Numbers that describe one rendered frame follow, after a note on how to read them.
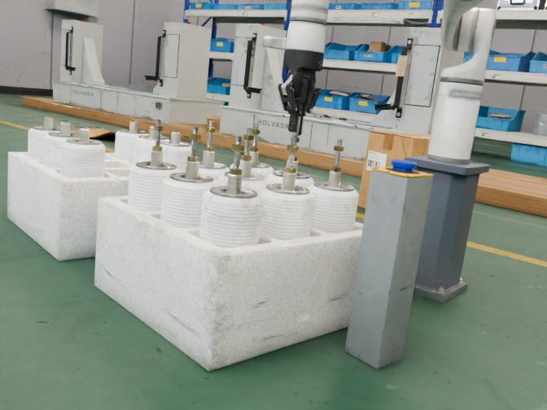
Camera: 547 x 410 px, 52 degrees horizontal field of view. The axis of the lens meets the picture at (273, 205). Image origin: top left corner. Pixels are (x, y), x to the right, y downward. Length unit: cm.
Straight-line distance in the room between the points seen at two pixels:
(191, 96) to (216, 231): 346
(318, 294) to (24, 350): 47
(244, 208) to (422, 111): 224
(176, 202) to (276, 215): 17
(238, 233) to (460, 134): 61
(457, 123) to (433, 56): 175
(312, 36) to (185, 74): 319
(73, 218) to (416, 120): 211
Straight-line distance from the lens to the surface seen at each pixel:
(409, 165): 87
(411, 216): 87
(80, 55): 535
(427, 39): 304
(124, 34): 831
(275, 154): 334
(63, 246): 129
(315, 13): 108
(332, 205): 99
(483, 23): 128
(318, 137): 324
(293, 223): 92
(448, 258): 129
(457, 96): 126
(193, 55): 427
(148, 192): 103
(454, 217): 127
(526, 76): 551
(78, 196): 127
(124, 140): 161
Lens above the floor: 42
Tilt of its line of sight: 12 degrees down
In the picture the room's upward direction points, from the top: 6 degrees clockwise
